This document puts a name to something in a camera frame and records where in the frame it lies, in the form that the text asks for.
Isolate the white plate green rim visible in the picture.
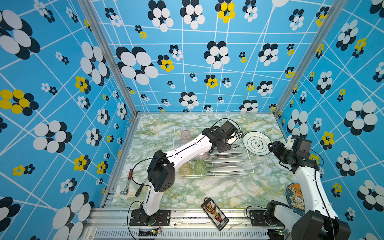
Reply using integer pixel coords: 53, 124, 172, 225
244, 131, 272, 156

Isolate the orange sunburst plate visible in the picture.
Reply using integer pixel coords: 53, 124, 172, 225
210, 151, 243, 157

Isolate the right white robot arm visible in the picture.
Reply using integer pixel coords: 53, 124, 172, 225
264, 137, 351, 240

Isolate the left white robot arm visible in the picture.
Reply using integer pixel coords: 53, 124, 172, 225
142, 119, 243, 217

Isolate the large plain white plate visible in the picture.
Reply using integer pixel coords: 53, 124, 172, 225
211, 166, 247, 173

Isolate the pink transparent plastic cup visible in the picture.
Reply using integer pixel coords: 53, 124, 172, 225
180, 130, 193, 145

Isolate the green transparent cup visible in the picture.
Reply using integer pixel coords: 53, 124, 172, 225
194, 160, 208, 175

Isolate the cartoon round mat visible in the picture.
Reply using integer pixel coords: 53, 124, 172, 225
286, 183, 306, 216

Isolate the yellow transparent cup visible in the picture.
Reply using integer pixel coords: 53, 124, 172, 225
179, 163, 194, 176

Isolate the small green circuit board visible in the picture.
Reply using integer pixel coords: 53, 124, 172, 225
138, 229, 159, 237

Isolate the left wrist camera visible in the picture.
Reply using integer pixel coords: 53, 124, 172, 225
237, 131, 244, 139

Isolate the white wire dish rack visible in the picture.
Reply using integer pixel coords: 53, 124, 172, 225
167, 127, 254, 178

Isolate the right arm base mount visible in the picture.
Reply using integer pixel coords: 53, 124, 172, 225
249, 210, 270, 227

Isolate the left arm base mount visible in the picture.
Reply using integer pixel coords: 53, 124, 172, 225
129, 209, 171, 227

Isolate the aluminium front rail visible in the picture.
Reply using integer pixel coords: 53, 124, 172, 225
81, 208, 293, 240

